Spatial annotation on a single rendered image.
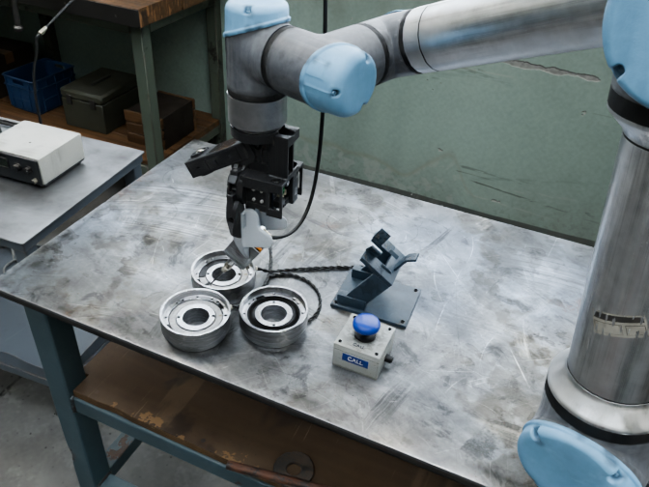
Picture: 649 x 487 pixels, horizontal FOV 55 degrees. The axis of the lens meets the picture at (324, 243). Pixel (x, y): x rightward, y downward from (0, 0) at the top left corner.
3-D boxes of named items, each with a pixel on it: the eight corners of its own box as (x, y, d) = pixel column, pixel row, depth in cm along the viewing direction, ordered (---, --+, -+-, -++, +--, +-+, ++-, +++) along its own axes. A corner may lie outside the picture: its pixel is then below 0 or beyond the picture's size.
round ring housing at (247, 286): (208, 317, 98) (206, 297, 96) (183, 279, 105) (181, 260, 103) (267, 295, 103) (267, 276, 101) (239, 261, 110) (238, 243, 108)
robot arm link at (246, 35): (258, 14, 66) (207, -3, 71) (259, 111, 73) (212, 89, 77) (309, 2, 71) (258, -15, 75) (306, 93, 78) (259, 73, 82)
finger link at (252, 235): (267, 275, 88) (269, 218, 84) (230, 264, 90) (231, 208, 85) (276, 265, 91) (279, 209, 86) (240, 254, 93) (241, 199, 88)
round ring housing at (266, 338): (320, 335, 96) (321, 315, 94) (260, 361, 91) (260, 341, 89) (285, 296, 103) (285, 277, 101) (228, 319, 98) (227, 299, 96)
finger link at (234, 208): (236, 243, 86) (236, 186, 81) (225, 240, 86) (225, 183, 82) (251, 228, 90) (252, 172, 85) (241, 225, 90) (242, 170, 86)
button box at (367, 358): (331, 364, 92) (333, 341, 89) (350, 333, 97) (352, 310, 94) (382, 384, 89) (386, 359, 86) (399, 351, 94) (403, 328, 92)
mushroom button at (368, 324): (346, 349, 91) (349, 324, 88) (356, 331, 94) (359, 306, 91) (372, 358, 90) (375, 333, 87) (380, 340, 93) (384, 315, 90)
